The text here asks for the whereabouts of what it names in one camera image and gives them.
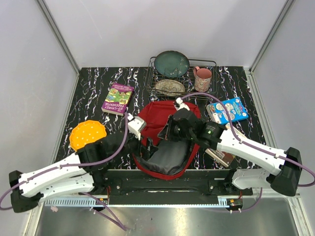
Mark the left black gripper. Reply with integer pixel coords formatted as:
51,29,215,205
108,122,158,162

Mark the red student backpack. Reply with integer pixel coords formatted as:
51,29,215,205
132,100,199,180

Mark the yellow paperback book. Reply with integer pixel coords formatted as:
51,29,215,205
205,122,247,168

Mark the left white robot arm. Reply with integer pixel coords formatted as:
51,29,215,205
9,132,159,213

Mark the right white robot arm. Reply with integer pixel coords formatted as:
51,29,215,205
158,108,302,197

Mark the speckled beige plate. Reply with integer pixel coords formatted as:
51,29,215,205
155,79,186,92

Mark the blue picture book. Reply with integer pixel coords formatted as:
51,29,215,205
206,97,249,125

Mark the purple treehouse book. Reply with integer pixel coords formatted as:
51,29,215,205
101,83,134,116

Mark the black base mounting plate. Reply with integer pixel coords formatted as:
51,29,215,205
87,170,253,196

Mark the orange plastic plate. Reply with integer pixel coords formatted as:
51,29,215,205
69,120,107,151

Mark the pink patterned mug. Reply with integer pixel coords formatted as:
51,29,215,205
193,66,212,92

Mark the teal ceramic plate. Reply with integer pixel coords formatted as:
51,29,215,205
154,51,190,78

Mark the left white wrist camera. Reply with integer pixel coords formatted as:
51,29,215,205
127,114,147,141

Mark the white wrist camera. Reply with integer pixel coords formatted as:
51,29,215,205
127,114,147,141
173,97,190,111

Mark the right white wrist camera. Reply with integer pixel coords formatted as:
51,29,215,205
173,97,190,111

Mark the black wire dish rack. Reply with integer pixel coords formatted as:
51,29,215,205
145,57,219,97

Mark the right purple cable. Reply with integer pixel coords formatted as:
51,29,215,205
178,92,315,213

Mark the purple cable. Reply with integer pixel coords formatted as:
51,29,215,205
178,92,315,213
0,112,130,232

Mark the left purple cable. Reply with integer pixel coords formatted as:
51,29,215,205
0,112,130,232

